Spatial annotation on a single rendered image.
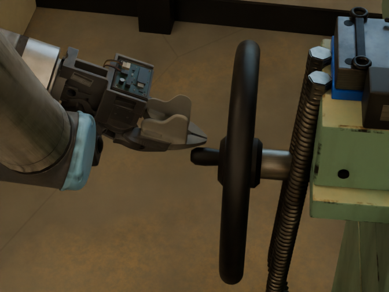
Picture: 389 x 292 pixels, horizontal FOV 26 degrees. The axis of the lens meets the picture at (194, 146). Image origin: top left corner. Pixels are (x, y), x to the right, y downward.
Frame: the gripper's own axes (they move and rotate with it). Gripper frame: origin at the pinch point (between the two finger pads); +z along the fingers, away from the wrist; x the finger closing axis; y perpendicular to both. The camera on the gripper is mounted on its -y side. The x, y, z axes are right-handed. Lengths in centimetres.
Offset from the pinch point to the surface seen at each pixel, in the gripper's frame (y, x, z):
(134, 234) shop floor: -76, 40, 8
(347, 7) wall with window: -50, 118, 51
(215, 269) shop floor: -70, 32, 26
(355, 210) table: 17.6, -19.8, 13.8
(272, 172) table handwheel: 10.4, -11.3, 7.1
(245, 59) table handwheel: 22.0, -7.6, -1.4
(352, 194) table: 18.4, -18.6, 13.1
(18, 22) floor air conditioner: -85, 107, -35
